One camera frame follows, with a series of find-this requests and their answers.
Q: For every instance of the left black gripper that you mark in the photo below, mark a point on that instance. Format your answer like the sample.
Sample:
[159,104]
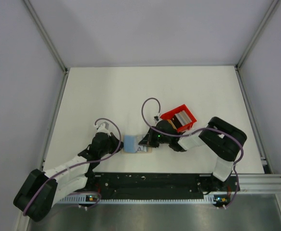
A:
[114,139]

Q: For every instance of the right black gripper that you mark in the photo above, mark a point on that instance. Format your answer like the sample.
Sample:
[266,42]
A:
[148,140]

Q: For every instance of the grey credit card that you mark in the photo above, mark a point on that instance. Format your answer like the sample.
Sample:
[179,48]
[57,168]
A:
[140,148]

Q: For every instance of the light blue credit card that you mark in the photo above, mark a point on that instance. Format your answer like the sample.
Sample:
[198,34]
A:
[130,143]

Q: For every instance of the beige card holder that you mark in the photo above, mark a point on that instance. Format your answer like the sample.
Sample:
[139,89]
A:
[123,152]

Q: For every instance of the red plastic card tray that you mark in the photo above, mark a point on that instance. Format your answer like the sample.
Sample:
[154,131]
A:
[170,114]

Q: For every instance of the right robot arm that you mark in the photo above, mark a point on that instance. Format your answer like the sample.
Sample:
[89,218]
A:
[224,139]

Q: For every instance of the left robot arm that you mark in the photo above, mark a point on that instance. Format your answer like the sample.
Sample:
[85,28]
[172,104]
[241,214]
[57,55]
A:
[43,189]

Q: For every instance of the stack of upright cards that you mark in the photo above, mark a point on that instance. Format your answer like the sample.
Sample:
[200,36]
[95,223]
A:
[183,118]

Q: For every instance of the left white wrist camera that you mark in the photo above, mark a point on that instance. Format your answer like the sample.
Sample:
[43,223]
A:
[103,127]

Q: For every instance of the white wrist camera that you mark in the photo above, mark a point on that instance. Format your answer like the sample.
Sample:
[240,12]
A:
[157,117]
[103,127]

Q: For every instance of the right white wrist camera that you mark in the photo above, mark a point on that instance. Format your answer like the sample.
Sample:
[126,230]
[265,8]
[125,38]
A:
[157,117]

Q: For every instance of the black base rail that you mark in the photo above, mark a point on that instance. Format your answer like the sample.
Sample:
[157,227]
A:
[156,185]

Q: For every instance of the white slotted cable duct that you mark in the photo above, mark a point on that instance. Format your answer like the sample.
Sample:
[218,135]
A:
[85,200]

